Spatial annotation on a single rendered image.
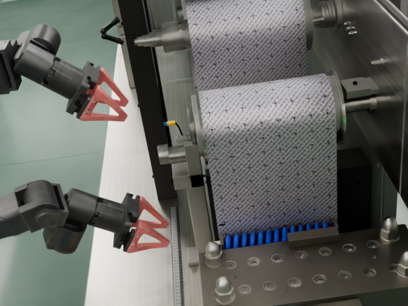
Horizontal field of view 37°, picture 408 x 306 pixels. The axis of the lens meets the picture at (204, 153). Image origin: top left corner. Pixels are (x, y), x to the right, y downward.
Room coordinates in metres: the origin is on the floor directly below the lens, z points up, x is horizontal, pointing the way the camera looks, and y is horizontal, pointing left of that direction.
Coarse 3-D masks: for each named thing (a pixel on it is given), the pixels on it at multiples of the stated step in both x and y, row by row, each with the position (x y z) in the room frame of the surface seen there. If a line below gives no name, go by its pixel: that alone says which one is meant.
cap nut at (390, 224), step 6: (390, 216) 0.87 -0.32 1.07; (384, 222) 0.86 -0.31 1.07; (390, 222) 0.86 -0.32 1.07; (396, 222) 0.86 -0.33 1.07; (384, 228) 0.86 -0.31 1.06; (390, 228) 0.85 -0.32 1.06; (396, 228) 0.86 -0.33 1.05; (384, 234) 0.86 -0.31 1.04; (390, 234) 0.85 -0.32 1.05; (396, 234) 0.85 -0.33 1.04; (384, 240) 0.85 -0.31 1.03; (390, 240) 0.85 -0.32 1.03; (396, 240) 0.85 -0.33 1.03
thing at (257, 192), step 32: (224, 160) 0.93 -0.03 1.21; (256, 160) 0.93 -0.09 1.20; (288, 160) 0.93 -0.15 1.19; (320, 160) 0.93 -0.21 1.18; (224, 192) 0.93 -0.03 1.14; (256, 192) 0.93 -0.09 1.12; (288, 192) 0.93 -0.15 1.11; (320, 192) 0.93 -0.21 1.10; (256, 224) 0.93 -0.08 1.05; (288, 224) 0.93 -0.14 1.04; (320, 224) 0.93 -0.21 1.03
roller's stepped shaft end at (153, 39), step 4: (152, 32) 1.25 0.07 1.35; (156, 32) 1.25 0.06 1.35; (160, 32) 1.24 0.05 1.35; (140, 36) 1.25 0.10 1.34; (144, 36) 1.24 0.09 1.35; (148, 36) 1.24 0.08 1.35; (152, 36) 1.24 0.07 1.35; (156, 36) 1.24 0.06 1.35; (160, 36) 1.23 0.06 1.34; (136, 40) 1.24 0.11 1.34; (140, 40) 1.24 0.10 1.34; (144, 40) 1.24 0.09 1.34; (148, 40) 1.24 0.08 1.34; (152, 40) 1.23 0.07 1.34; (156, 40) 1.23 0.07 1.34; (160, 40) 1.23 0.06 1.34; (136, 44) 1.24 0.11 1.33; (140, 44) 1.24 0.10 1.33; (144, 44) 1.24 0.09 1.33; (148, 44) 1.24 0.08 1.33; (152, 44) 1.23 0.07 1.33; (156, 44) 1.23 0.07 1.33; (160, 44) 1.23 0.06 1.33
